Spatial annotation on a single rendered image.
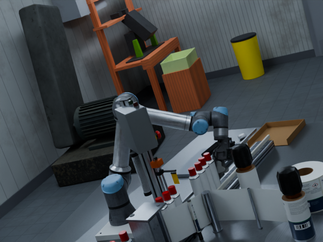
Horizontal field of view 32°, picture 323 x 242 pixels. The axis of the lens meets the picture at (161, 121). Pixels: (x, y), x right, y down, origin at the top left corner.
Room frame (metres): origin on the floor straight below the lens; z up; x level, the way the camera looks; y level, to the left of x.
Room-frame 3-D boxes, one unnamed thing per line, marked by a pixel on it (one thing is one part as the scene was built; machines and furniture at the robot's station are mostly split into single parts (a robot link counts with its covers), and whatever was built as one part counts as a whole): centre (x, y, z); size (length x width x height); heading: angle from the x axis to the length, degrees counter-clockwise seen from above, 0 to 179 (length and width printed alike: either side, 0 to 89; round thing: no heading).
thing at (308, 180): (2.16, -0.50, 0.95); 0.20 x 0.20 x 0.14
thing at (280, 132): (3.18, -0.64, 0.85); 0.30 x 0.26 x 0.04; 141
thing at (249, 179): (2.29, -0.29, 1.03); 0.09 x 0.09 x 0.30
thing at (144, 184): (2.34, 0.16, 1.18); 0.04 x 0.04 x 0.21
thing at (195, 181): (2.46, -0.06, 0.98); 0.05 x 0.05 x 0.20
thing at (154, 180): (2.46, 0.12, 1.17); 0.04 x 0.04 x 0.67; 51
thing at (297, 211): (1.89, -0.38, 1.04); 0.09 x 0.09 x 0.29
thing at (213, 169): (2.58, -0.16, 0.98); 0.05 x 0.05 x 0.20
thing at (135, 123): (2.37, 0.11, 1.38); 0.17 x 0.10 x 0.19; 16
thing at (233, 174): (2.61, -0.23, 0.91); 1.07 x 0.01 x 0.02; 141
